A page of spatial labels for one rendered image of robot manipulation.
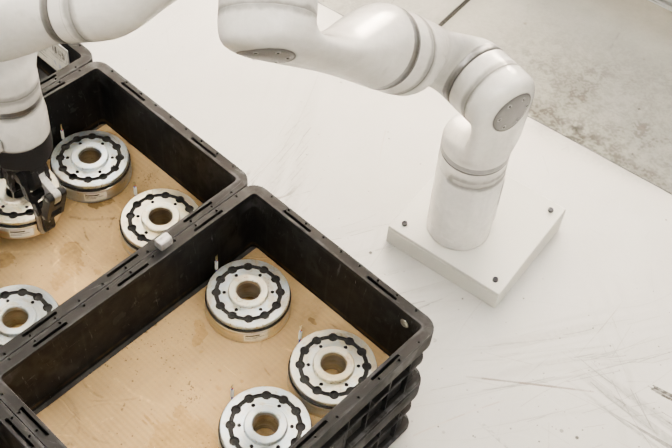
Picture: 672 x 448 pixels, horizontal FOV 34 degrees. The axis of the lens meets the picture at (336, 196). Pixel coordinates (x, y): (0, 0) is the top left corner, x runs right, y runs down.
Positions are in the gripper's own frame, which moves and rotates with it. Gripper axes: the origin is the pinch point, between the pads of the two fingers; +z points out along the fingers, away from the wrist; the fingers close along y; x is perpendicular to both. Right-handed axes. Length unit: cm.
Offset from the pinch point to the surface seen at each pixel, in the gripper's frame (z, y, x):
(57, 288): 4.6, -8.8, 3.5
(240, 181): -5.4, -17.3, -18.8
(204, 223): -5.1, -19.2, -11.4
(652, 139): 87, -16, -161
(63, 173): 1.2, 3.4, -6.8
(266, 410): 1.2, -40.0, -2.1
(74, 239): 4.5, -4.0, -2.6
